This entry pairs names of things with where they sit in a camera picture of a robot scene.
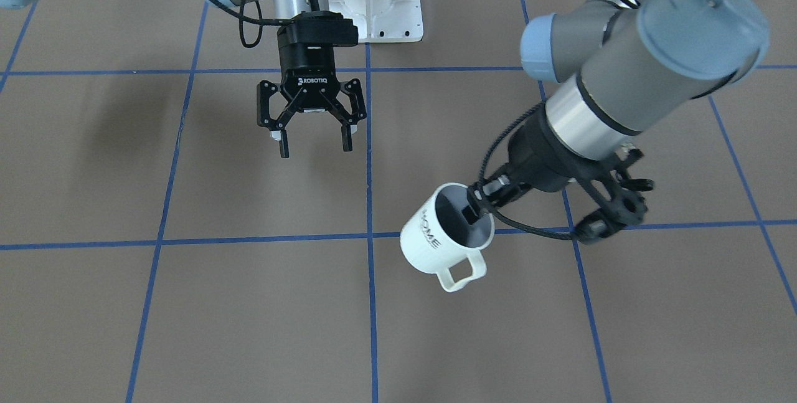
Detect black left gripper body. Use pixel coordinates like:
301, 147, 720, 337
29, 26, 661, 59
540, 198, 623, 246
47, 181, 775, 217
506, 115, 592, 195

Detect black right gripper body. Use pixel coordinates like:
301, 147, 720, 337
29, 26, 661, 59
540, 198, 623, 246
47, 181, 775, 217
277, 12, 359, 113

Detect white mug with handle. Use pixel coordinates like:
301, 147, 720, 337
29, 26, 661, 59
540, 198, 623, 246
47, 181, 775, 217
399, 183, 495, 293

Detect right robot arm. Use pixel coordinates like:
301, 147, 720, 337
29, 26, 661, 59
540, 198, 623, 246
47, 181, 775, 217
2, 0, 367, 158

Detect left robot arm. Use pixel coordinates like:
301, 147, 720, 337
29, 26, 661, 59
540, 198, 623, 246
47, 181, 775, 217
460, 0, 770, 228

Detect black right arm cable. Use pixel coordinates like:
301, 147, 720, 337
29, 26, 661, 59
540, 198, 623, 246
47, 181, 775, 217
165, 0, 293, 50

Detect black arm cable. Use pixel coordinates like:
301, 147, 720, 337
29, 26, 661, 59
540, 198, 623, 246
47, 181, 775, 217
476, 103, 586, 242
165, 0, 293, 50

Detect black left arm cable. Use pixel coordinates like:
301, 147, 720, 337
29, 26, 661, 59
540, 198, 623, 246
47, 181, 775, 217
476, 103, 586, 242

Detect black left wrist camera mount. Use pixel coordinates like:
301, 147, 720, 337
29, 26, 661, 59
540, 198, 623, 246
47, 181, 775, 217
570, 146, 656, 245

